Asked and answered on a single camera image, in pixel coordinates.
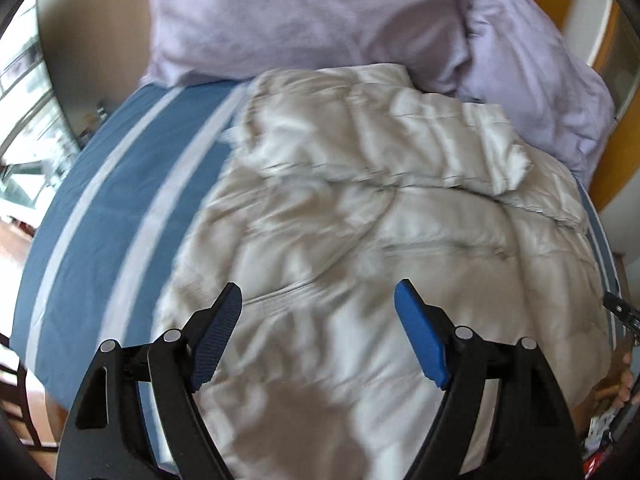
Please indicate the pale lilac pillow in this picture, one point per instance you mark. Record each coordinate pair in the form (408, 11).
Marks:
(525, 70)

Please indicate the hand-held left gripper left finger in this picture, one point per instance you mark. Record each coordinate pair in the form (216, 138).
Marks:
(217, 340)

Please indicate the red white printed packet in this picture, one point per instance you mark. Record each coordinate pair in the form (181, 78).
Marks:
(602, 430)

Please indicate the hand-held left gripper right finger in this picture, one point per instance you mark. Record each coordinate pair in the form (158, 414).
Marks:
(420, 335)

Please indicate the person's right hand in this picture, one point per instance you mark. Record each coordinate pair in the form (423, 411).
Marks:
(626, 375)

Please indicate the glass window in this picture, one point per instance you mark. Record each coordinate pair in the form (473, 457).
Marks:
(30, 110)

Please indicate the dark wooden chair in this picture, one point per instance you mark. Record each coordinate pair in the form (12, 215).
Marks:
(20, 375)

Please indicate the orange wooden panel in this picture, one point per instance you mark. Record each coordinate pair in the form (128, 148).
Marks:
(616, 170)

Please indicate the blue white striped bed sheet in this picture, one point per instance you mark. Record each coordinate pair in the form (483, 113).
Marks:
(100, 220)

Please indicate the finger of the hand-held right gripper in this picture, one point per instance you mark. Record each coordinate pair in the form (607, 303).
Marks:
(620, 307)

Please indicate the dark lilac pillow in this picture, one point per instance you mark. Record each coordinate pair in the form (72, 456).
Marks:
(300, 15)

